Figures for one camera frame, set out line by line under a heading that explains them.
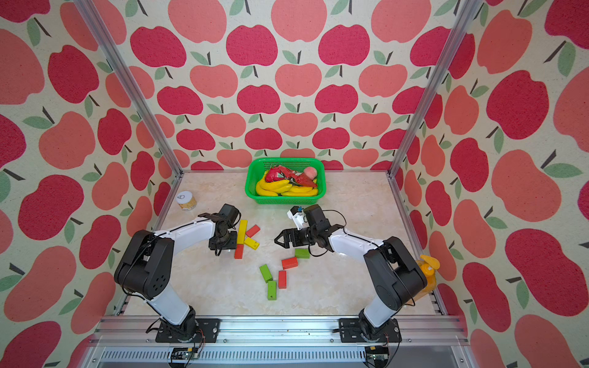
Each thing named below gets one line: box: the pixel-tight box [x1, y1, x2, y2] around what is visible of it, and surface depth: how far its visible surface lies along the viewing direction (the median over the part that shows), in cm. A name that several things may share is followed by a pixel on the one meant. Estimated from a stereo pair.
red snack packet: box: [264, 165, 318, 188], surface depth 110 cm
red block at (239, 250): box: [233, 237, 245, 260], surface depth 94 cm
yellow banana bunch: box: [255, 170, 320, 197], surface depth 107 cm
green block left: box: [259, 263, 274, 284], surface depth 88 cm
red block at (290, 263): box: [281, 256, 299, 270], surface depth 90 cm
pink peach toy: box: [303, 166, 318, 180], surface depth 115 cm
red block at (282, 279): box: [277, 269, 288, 290], surface depth 86 cm
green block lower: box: [267, 280, 277, 301], surface depth 84 cm
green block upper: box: [294, 248, 311, 260], surface depth 92 cm
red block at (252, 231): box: [245, 223, 261, 238], surface depth 100 cm
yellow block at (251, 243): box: [243, 237, 260, 251], surface depth 96 cm
